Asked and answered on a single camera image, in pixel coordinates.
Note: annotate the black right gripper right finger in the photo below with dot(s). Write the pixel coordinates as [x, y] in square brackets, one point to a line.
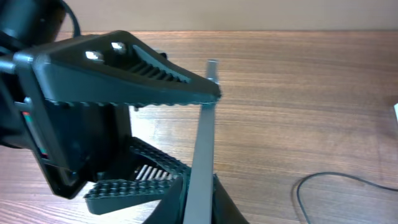
[224, 210]

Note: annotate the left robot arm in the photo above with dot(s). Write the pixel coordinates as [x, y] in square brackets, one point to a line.
[26, 25]

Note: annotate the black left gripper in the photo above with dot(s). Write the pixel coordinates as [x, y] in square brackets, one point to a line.
[72, 144]

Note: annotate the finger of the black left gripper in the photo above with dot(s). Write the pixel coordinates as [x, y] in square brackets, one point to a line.
[116, 68]
[140, 173]

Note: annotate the Galaxy S25 smartphone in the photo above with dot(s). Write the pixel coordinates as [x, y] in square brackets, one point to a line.
[198, 206]

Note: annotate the white power strip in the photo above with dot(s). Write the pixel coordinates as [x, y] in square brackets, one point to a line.
[396, 111]

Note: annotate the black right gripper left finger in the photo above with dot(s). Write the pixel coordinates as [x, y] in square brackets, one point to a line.
[171, 208]

